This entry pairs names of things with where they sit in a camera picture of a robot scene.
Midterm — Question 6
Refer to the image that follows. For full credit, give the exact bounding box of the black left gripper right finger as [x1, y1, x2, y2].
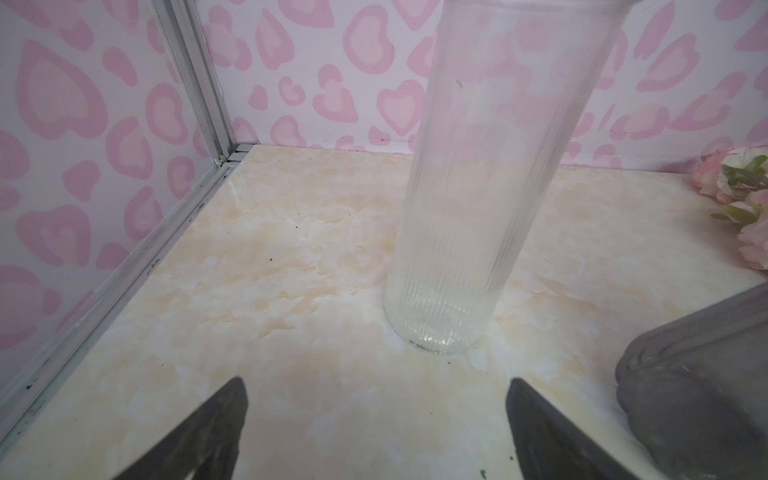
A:
[505, 378, 636, 480]

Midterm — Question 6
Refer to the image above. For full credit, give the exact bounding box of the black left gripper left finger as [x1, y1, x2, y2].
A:
[116, 376, 248, 480]

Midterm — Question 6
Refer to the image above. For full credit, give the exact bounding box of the pink ribbed glass vase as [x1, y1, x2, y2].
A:
[615, 284, 767, 479]

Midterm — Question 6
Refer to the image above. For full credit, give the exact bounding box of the tall clear ribbed glass vase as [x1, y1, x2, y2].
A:
[384, 1, 632, 354]

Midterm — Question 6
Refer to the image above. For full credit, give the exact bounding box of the pink peony flower spray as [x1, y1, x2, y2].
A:
[692, 145, 767, 271]

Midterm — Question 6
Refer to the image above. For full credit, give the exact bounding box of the aluminium frame corner post left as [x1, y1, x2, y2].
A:
[151, 0, 238, 165]

